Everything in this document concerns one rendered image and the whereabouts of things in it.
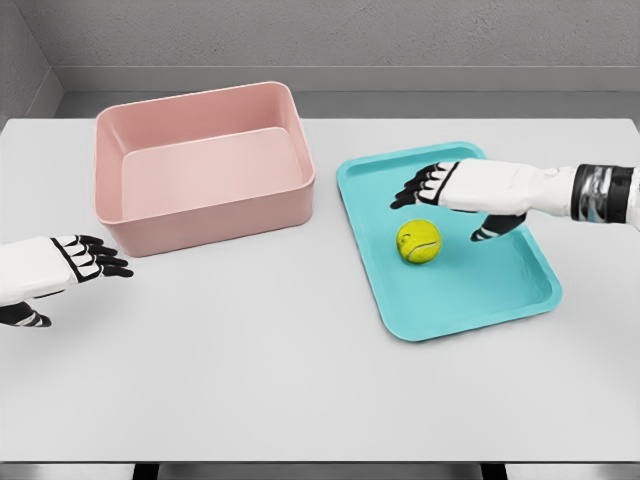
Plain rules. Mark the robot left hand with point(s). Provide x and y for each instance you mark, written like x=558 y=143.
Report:
x=35 y=265

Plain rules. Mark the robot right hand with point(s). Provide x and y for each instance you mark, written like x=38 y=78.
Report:
x=480 y=187

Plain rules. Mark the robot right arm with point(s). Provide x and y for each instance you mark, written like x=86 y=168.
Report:
x=585 y=192

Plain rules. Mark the blue rectangular tray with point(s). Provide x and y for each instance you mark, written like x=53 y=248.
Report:
x=465 y=260

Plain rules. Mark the yellow tennis ball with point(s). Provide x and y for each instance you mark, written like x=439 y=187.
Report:
x=419 y=241

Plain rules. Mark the pink rectangular basket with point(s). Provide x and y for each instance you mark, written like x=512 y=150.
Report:
x=200 y=165

